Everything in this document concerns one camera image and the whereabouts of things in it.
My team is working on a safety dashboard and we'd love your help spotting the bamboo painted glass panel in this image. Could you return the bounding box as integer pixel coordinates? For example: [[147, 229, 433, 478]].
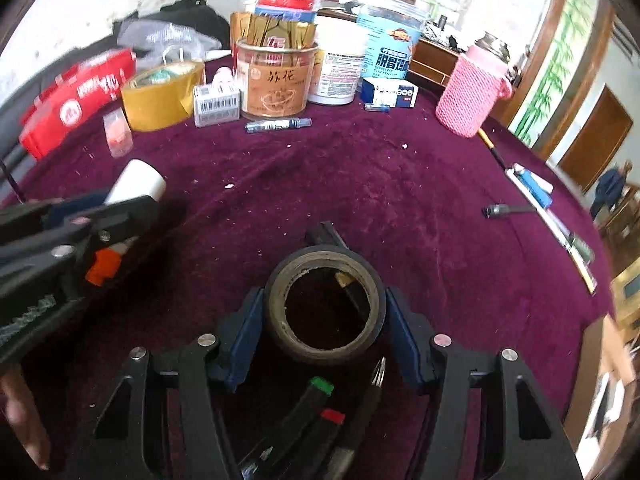
[[510, 0, 601, 146]]

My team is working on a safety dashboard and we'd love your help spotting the black gel pen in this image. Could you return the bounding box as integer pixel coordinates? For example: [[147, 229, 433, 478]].
[[325, 357, 387, 480]]

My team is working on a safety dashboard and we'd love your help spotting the green pen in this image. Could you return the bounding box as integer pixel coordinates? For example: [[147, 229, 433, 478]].
[[565, 232, 597, 266]]

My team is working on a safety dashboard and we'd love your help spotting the white plastic tub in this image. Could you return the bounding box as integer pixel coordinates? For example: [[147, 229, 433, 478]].
[[307, 15, 368, 106]]

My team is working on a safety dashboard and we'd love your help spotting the black cloth bag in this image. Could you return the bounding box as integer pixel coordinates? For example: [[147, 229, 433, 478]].
[[112, 0, 231, 51]]

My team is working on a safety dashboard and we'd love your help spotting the black tape roll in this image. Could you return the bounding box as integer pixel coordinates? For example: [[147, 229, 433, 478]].
[[264, 244, 388, 366]]

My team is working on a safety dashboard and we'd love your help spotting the yellow tape roll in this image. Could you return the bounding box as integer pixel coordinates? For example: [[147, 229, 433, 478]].
[[120, 60, 207, 132]]

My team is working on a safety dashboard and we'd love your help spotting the white bottle orange cap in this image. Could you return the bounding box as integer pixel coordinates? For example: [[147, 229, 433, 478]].
[[84, 159, 167, 287]]

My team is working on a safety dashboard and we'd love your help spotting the white barcode box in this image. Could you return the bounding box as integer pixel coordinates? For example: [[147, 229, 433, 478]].
[[193, 81, 241, 127]]

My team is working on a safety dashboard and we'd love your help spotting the person's left forearm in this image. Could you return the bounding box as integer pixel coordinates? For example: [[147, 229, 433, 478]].
[[0, 362, 52, 471]]

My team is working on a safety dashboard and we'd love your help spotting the slim black pen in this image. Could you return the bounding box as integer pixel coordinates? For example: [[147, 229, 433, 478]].
[[482, 203, 538, 220]]

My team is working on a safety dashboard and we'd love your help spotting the red paper packet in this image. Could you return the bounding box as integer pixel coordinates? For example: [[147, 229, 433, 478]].
[[19, 49, 137, 161]]

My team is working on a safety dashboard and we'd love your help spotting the black gold lipstick tube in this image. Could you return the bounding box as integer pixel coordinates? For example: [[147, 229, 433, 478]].
[[305, 221, 378, 323]]

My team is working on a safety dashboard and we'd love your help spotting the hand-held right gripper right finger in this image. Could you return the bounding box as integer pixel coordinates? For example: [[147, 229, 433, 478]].
[[384, 286, 583, 480]]

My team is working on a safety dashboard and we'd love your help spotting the blue white small box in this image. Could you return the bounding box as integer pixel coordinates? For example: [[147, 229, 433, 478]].
[[361, 77, 420, 108]]

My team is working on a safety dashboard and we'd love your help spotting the clear plastic bag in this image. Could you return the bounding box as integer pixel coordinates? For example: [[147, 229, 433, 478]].
[[117, 17, 223, 68]]

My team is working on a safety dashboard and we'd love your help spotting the yellow pen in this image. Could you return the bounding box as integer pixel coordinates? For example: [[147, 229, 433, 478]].
[[575, 255, 599, 295]]

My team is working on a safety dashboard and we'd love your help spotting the wooden door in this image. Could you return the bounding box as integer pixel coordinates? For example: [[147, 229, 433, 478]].
[[557, 85, 633, 193]]

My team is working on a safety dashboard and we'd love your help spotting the pink knitted bottle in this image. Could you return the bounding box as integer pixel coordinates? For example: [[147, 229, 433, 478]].
[[435, 32, 515, 138]]

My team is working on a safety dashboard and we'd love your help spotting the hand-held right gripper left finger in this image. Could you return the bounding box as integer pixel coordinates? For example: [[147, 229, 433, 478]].
[[65, 286, 266, 480]]

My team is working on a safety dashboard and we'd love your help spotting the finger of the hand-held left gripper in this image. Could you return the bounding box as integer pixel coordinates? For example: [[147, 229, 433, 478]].
[[0, 195, 161, 311], [0, 191, 108, 246]]

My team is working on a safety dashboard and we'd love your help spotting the blue label plastic jar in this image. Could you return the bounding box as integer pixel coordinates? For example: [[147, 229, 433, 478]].
[[356, 0, 426, 81]]

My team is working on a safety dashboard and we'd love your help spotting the black marker green cap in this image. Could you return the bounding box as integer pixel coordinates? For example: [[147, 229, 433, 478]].
[[240, 376, 336, 480]]

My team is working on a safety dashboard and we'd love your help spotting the small clear pink box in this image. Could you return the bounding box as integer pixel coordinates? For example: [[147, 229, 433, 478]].
[[102, 110, 134, 158]]

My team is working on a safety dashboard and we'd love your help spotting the black marker red cap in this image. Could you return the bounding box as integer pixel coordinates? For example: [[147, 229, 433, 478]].
[[260, 408, 347, 480]]

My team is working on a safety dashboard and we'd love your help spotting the blue lighter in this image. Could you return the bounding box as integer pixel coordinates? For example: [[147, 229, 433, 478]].
[[520, 170, 553, 210]]

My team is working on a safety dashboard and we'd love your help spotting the glass jar brown label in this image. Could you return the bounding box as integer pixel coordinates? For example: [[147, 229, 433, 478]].
[[235, 11, 320, 121]]

